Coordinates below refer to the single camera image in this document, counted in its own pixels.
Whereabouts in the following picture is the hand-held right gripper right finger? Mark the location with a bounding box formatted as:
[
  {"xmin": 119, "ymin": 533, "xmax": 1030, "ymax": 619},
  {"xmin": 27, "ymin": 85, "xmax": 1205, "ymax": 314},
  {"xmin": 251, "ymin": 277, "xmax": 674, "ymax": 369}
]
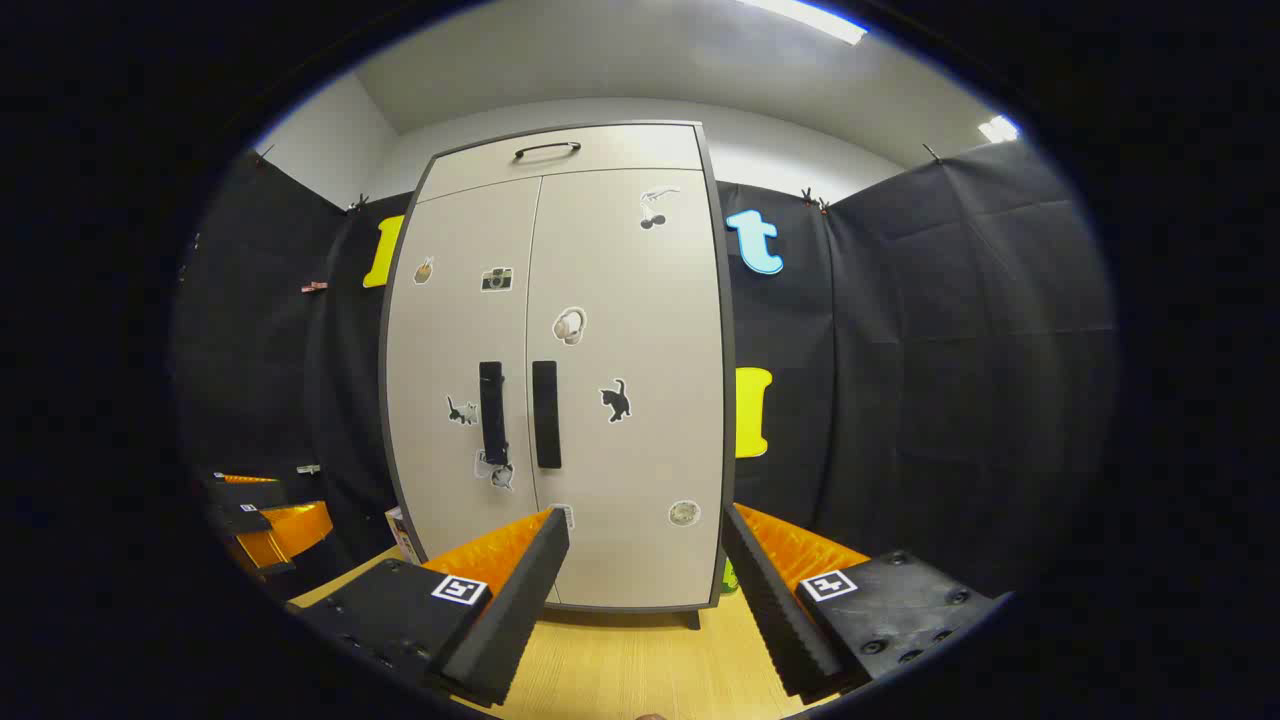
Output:
[{"xmin": 722, "ymin": 503, "xmax": 1001, "ymax": 701}]

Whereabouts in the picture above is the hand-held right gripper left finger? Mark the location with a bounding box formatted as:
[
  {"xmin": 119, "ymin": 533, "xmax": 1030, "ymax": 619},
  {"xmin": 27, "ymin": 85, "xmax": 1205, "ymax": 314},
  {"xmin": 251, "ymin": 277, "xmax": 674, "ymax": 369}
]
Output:
[{"xmin": 290, "ymin": 507, "xmax": 571, "ymax": 709}]

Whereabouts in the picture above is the black door handle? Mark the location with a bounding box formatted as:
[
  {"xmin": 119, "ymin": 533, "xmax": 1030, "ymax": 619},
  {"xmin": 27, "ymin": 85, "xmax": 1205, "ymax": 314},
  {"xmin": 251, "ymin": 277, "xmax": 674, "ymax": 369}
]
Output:
[
  {"xmin": 479, "ymin": 361, "xmax": 509, "ymax": 466},
  {"xmin": 532, "ymin": 361, "xmax": 563, "ymax": 469}
]

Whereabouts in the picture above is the cabinet door with camera sticker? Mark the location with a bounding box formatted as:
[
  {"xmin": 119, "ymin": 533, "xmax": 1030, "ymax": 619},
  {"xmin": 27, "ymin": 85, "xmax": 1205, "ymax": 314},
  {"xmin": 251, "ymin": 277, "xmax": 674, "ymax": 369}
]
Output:
[{"xmin": 384, "ymin": 178, "xmax": 559, "ymax": 607}]

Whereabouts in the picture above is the beige double-door shoe cabinet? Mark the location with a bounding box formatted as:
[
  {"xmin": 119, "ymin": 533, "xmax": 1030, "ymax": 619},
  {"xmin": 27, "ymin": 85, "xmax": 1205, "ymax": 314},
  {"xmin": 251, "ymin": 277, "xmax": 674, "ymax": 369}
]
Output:
[{"xmin": 378, "ymin": 120, "xmax": 738, "ymax": 613}]

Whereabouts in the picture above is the cabinet door with headphones sticker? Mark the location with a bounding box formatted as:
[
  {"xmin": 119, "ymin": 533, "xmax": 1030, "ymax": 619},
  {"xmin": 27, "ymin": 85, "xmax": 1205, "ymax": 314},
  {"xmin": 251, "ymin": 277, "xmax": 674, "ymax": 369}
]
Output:
[{"xmin": 527, "ymin": 167, "xmax": 726, "ymax": 609}]

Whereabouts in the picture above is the beige cabinet drawer front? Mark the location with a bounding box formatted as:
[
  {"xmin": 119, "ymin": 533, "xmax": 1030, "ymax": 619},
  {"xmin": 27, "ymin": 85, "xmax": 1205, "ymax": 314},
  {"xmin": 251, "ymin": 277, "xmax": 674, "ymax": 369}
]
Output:
[{"xmin": 415, "ymin": 124, "xmax": 704, "ymax": 204}]

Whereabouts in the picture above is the white book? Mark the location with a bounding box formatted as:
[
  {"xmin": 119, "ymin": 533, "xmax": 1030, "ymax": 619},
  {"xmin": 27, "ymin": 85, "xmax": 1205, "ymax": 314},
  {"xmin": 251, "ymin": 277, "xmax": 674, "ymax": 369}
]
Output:
[{"xmin": 385, "ymin": 505, "xmax": 422, "ymax": 566}]

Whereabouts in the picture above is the black backdrop cloth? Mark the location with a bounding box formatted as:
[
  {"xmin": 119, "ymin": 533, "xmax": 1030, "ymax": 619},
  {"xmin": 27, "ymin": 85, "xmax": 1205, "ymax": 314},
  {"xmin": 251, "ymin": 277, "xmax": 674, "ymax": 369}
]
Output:
[{"xmin": 175, "ymin": 140, "xmax": 1116, "ymax": 601}]

